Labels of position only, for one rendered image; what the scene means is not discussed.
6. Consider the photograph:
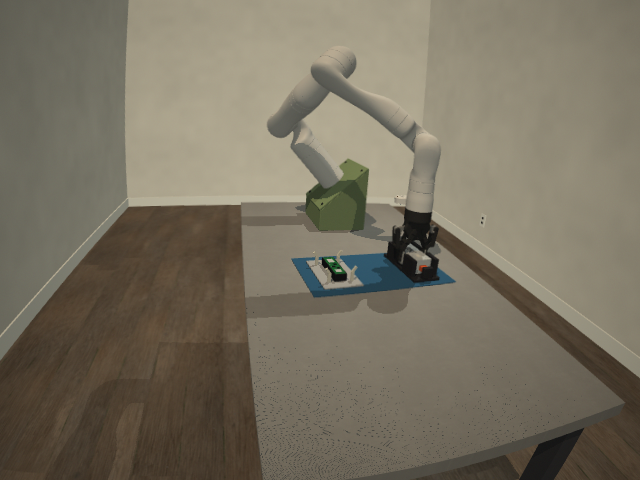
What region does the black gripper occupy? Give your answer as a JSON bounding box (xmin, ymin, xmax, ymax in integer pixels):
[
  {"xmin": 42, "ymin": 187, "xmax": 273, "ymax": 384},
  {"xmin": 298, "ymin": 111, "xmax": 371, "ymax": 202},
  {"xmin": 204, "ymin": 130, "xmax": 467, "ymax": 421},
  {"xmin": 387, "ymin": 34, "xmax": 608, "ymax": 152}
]
[{"xmin": 392, "ymin": 208, "xmax": 439, "ymax": 264}]

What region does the blue flat mat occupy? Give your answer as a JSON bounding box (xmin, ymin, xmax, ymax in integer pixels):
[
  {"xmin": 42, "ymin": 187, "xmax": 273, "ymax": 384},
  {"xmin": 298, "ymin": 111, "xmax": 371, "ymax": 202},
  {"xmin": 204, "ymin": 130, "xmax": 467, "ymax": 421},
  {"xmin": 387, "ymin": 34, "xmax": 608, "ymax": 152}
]
[{"xmin": 296, "ymin": 241, "xmax": 456, "ymax": 298}]

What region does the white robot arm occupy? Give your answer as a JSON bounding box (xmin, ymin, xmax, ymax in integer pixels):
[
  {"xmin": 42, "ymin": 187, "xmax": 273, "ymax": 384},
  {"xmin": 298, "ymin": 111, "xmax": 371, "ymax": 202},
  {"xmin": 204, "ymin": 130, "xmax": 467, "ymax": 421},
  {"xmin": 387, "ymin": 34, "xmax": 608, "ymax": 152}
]
[{"xmin": 267, "ymin": 46, "xmax": 441, "ymax": 213}]

